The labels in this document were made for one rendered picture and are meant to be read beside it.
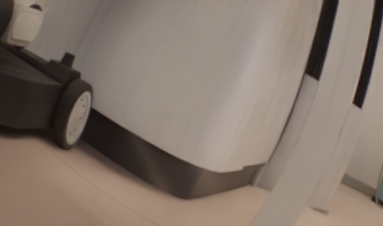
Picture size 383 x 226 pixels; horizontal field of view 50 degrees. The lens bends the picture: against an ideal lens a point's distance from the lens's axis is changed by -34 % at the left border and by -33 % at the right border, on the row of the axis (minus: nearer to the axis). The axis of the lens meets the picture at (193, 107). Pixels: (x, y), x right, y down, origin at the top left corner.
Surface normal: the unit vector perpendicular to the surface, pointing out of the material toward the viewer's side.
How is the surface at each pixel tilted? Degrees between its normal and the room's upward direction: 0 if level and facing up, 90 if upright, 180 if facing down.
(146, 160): 90
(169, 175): 90
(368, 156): 90
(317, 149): 90
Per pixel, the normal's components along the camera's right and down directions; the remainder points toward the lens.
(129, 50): -0.32, -0.08
